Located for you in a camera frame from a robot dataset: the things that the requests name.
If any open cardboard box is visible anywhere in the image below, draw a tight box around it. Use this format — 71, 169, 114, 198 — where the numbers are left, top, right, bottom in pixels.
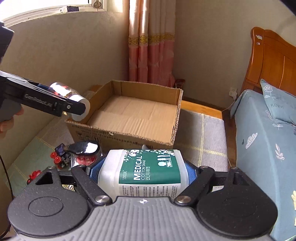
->
65, 80, 183, 153

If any wooden bed headboard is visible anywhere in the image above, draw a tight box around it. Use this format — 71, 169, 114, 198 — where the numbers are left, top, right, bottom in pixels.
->
241, 27, 296, 95

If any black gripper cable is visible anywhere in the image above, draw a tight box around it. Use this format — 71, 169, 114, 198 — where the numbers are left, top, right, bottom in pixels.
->
0, 155, 15, 239

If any black glossy oval object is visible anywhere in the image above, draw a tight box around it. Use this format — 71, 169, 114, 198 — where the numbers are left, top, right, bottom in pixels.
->
63, 141, 100, 156

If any black red toy train car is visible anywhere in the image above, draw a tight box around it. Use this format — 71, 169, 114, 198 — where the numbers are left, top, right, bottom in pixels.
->
50, 143, 71, 169

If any small round clock on sill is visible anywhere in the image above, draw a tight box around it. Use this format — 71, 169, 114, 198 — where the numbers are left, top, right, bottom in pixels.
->
92, 0, 102, 9

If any red S.L toy train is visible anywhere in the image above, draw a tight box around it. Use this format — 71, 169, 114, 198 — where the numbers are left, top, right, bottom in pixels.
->
27, 170, 42, 185

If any pink curtain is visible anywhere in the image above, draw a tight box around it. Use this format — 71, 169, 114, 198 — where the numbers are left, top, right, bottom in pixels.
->
128, 0, 176, 87

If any white medical cotton swab bottle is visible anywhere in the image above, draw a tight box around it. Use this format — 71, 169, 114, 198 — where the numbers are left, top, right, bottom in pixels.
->
98, 149, 189, 200

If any white wall socket with plug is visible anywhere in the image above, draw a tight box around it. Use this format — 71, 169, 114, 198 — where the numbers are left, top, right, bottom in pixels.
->
229, 87, 238, 100

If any green grey checked table cloth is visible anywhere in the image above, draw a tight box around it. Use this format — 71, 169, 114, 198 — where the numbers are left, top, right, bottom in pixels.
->
4, 108, 229, 197

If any blue floral bed sheet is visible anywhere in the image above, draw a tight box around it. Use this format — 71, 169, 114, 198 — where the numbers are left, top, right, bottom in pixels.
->
231, 90, 295, 240

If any blue floral pillow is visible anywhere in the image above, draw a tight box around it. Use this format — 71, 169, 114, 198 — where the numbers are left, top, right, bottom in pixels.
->
260, 79, 295, 126

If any person's left hand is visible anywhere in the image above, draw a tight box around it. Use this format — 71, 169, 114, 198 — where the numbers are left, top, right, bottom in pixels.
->
0, 107, 24, 139

